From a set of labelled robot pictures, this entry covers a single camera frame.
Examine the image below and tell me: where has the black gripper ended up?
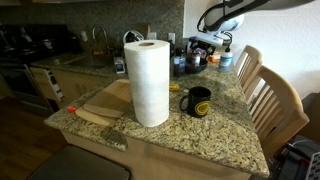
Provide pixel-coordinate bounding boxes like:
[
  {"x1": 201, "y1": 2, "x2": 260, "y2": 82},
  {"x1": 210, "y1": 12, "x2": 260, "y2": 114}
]
[{"x1": 191, "y1": 42, "x2": 218, "y2": 60}]

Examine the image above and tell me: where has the pump bottle blue label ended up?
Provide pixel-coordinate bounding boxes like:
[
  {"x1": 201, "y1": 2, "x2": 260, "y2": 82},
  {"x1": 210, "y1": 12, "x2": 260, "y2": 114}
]
[{"x1": 217, "y1": 42, "x2": 234, "y2": 74}]

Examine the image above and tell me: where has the kitchen sink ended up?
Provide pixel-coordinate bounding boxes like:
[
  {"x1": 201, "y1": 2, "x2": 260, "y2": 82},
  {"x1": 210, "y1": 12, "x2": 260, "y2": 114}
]
[{"x1": 64, "y1": 53, "x2": 115, "y2": 70}]

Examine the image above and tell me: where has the white paper towel roll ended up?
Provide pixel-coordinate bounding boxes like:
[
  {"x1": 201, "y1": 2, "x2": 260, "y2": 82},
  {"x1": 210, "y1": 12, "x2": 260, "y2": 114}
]
[{"x1": 123, "y1": 39, "x2": 171, "y2": 129}]

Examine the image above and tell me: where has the brown cardboard box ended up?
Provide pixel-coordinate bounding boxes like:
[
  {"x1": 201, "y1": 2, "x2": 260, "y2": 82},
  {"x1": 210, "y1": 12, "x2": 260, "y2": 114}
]
[{"x1": 298, "y1": 92, "x2": 320, "y2": 145}]

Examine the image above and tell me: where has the small white blue box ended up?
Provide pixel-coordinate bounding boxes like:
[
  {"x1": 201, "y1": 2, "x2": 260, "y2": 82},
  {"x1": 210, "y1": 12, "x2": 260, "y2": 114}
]
[{"x1": 113, "y1": 55, "x2": 127, "y2": 75}]

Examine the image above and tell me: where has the beige lower kitchen cabinet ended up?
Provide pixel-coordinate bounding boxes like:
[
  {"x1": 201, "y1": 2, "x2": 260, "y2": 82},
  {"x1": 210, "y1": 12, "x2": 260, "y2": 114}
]
[{"x1": 49, "y1": 68, "x2": 118, "y2": 109}]

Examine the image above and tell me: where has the black kitchen stove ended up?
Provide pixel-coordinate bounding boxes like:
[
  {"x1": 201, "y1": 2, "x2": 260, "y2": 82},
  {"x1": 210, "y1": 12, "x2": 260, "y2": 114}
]
[{"x1": 0, "y1": 22, "x2": 81, "y2": 116}]

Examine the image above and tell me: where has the white pill bottle orange label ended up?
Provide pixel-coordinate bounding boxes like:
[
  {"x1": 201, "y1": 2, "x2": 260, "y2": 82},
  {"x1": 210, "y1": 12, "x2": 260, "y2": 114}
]
[{"x1": 191, "y1": 52, "x2": 202, "y2": 67}]

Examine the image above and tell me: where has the black equipment bag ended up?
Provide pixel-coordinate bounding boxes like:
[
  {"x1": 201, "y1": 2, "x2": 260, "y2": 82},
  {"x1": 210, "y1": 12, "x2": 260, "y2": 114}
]
[{"x1": 269, "y1": 134, "x2": 320, "y2": 180}]

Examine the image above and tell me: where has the black mug yellow logo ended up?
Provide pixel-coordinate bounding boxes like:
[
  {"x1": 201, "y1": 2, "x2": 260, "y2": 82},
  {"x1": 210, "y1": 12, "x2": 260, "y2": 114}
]
[{"x1": 178, "y1": 86, "x2": 212, "y2": 119}]

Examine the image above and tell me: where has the wooden cutting board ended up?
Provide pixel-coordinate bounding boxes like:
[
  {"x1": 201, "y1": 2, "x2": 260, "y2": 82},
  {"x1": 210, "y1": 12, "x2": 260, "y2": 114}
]
[{"x1": 74, "y1": 78, "x2": 134, "y2": 128}]

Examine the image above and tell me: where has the orange packet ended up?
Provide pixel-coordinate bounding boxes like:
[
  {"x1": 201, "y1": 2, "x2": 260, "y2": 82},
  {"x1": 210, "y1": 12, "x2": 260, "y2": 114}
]
[{"x1": 207, "y1": 53, "x2": 222, "y2": 64}]

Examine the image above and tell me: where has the dark blue speckled bowl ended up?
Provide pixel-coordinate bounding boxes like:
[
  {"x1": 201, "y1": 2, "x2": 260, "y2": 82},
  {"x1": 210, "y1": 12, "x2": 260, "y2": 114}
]
[{"x1": 184, "y1": 57, "x2": 210, "y2": 75}]

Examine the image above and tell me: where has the dark grey bin lid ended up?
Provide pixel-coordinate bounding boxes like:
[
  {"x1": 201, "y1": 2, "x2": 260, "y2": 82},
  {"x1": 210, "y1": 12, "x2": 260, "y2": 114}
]
[{"x1": 27, "y1": 144, "x2": 132, "y2": 180}]

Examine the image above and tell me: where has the yellow banana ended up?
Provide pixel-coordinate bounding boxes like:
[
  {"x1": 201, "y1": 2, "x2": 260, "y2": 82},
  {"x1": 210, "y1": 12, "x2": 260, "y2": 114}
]
[{"x1": 168, "y1": 82, "x2": 181, "y2": 92}]

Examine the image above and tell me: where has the black appliance white arc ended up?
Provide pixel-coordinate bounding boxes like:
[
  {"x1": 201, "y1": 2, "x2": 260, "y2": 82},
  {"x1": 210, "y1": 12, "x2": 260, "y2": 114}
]
[{"x1": 121, "y1": 29, "x2": 146, "y2": 45}]

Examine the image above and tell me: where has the light wooden chair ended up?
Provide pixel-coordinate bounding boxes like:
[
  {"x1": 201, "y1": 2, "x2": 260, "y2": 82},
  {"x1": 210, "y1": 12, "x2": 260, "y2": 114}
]
[{"x1": 247, "y1": 64, "x2": 311, "y2": 162}]

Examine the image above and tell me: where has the black pepper grinder bottle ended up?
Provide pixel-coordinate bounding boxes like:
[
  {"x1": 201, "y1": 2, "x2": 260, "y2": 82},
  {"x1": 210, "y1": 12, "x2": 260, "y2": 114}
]
[{"x1": 172, "y1": 48, "x2": 187, "y2": 78}]

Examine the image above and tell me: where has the beige counter base cabinet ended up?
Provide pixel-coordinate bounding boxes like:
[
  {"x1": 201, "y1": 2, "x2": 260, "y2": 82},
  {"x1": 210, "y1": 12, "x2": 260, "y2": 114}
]
[{"x1": 60, "y1": 130, "x2": 253, "y2": 180}]

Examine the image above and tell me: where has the open wooden drawer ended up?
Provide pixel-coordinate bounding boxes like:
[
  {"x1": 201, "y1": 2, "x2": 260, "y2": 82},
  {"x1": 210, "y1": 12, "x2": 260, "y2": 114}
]
[{"x1": 29, "y1": 66, "x2": 65, "y2": 102}]

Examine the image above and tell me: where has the wooden chair back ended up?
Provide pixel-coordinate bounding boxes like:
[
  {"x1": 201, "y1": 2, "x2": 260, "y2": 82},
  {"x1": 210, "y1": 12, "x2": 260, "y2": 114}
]
[{"x1": 234, "y1": 44, "x2": 264, "y2": 101}]

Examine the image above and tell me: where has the chrome kitchen faucet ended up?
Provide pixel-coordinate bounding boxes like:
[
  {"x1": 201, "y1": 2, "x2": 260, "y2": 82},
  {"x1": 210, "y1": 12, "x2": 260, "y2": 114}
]
[{"x1": 91, "y1": 23, "x2": 112, "y2": 56}]

